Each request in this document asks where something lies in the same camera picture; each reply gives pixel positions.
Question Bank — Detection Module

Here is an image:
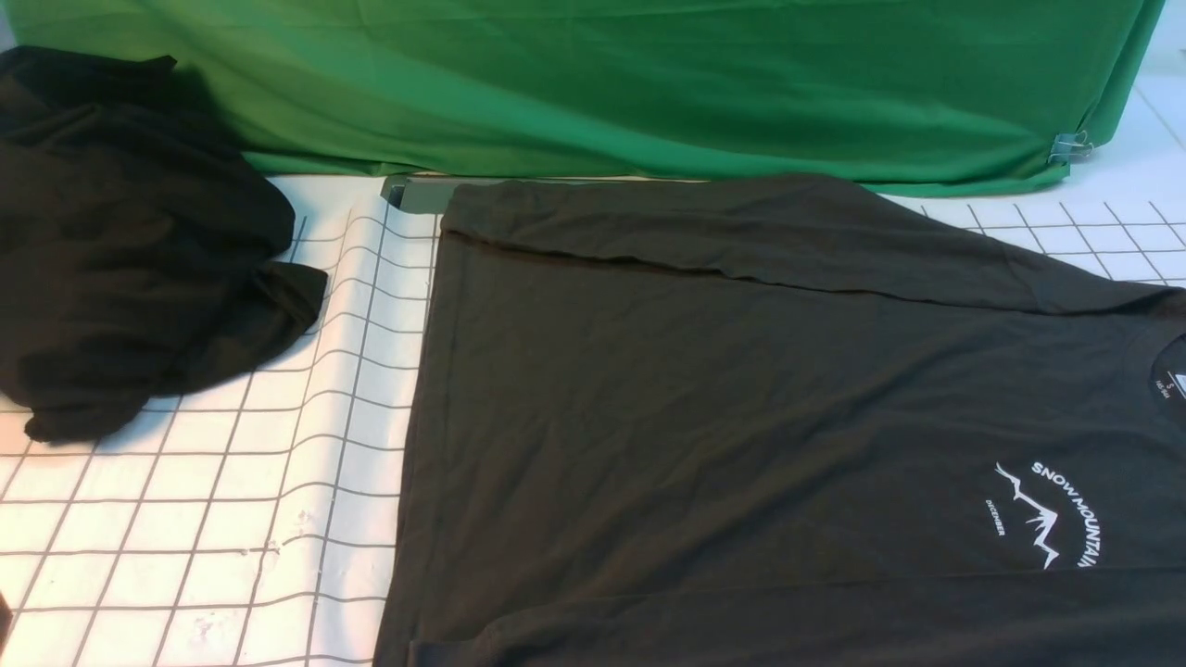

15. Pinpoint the gray long-sleeve top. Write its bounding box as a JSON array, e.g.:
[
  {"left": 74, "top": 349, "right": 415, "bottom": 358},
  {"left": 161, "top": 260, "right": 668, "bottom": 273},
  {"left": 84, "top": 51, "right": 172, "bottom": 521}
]
[{"left": 374, "top": 176, "right": 1185, "bottom": 666}]

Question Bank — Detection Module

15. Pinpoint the white grid paper mat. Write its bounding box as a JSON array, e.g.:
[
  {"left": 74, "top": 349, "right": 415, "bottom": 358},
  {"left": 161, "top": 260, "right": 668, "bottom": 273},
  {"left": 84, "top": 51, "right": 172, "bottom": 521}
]
[{"left": 4, "top": 189, "right": 1182, "bottom": 666}]

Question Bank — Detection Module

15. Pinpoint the green backdrop cloth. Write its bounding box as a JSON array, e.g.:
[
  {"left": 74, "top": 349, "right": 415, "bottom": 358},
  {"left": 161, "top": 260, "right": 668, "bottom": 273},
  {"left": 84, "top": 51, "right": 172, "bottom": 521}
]
[{"left": 4, "top": 1, "right": 1163, "bottom": 197}]

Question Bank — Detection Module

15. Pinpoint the black crumpled garment pile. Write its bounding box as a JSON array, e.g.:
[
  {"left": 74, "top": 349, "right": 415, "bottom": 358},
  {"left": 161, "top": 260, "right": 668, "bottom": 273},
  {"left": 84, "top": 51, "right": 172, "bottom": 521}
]
[{"left": 1, "top": 45, "right": 329, "bottom": 445}]

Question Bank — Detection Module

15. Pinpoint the silver binder clip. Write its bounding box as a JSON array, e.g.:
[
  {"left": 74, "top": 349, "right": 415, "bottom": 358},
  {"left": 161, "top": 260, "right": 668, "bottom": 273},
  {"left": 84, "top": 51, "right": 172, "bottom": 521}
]
[{"left": 1047, "top": 131, "right": 1093, "bottom": 165}]

